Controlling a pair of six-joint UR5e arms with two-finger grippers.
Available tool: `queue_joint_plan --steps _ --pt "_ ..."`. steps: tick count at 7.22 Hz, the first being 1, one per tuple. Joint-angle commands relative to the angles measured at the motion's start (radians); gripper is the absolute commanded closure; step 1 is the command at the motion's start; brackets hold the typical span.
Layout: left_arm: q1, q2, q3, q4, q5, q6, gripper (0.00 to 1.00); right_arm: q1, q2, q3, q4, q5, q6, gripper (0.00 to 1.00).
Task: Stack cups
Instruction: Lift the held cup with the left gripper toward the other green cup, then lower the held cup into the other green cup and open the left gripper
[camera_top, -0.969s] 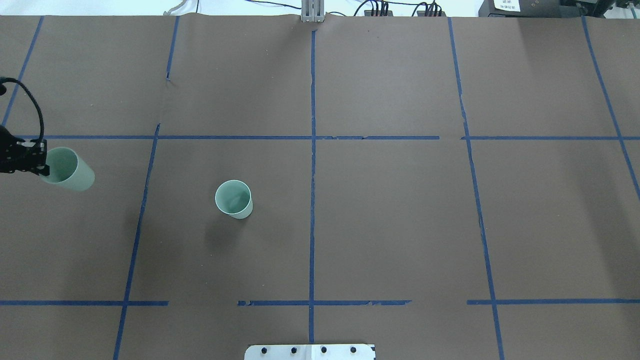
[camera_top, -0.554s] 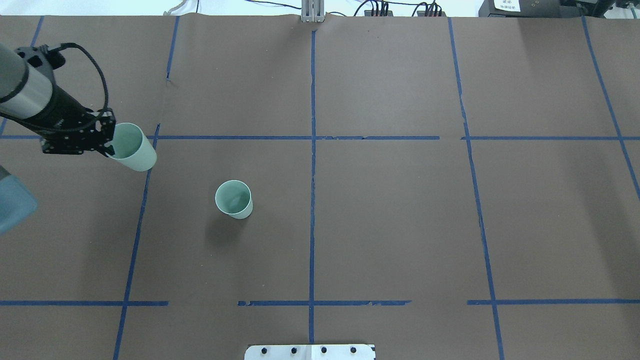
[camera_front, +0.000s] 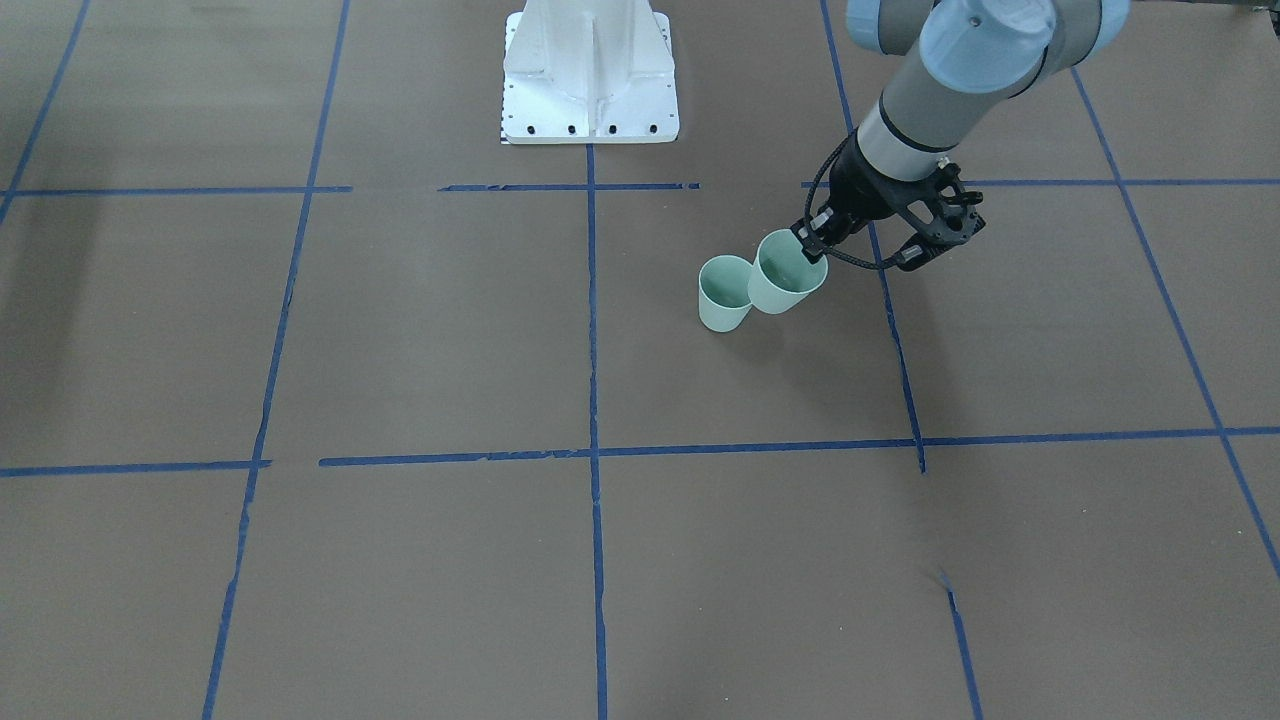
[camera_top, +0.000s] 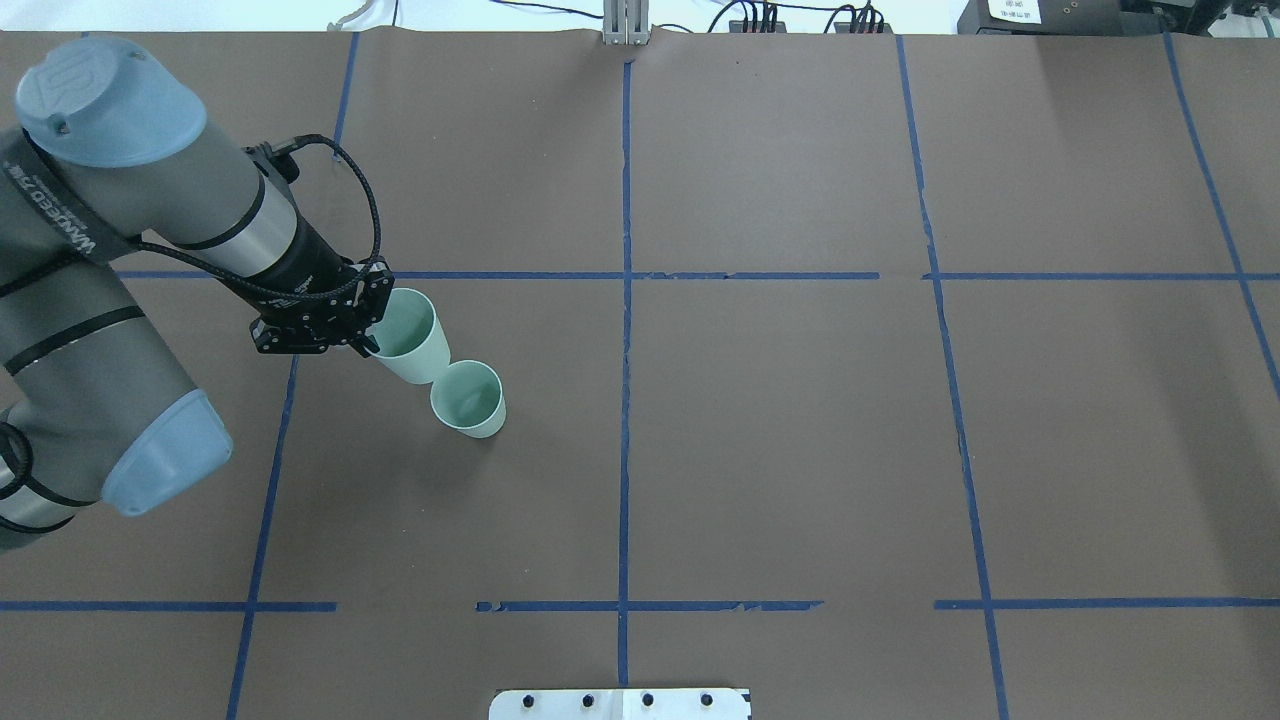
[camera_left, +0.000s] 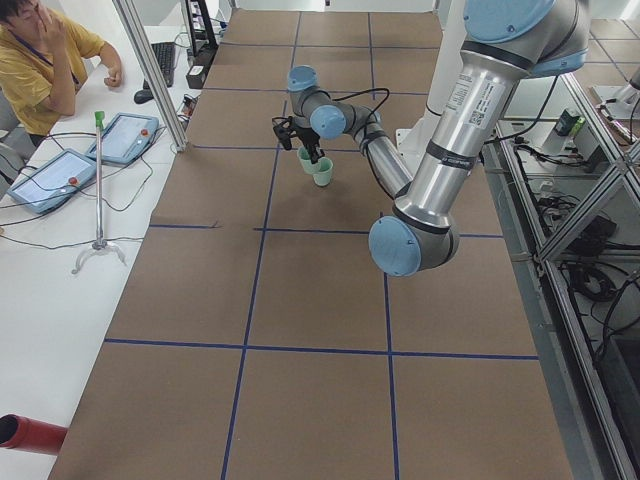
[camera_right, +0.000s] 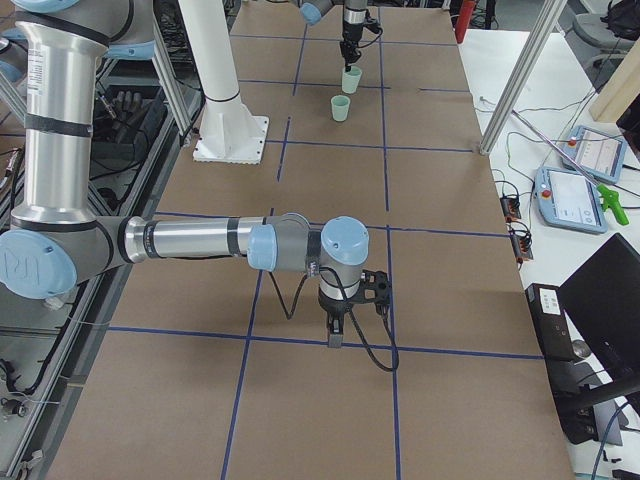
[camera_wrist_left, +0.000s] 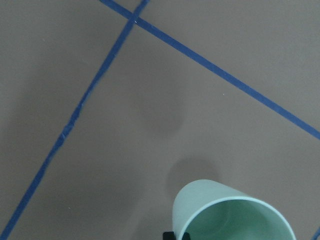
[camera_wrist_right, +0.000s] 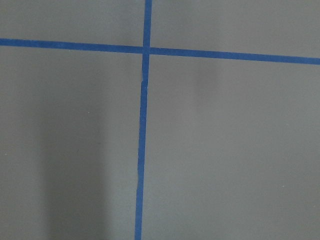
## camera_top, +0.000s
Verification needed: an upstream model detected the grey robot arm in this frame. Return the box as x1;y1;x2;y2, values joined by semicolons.
1;36;394;552

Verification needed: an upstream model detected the black braided cable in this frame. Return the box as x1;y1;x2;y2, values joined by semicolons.
131;135;383;301

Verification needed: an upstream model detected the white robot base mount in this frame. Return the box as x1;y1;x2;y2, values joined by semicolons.
488;687;753;719

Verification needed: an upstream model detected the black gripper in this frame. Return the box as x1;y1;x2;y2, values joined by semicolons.
250;225;396;357

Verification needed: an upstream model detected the mint green cup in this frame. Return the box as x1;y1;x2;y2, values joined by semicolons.
429;359;507;439
369;287;452;386

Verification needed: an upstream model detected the black device with label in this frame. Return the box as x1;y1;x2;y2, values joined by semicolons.
956;1;1165;37

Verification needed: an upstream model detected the aluminium profile post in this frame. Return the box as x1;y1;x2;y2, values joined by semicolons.
602;0;653;46

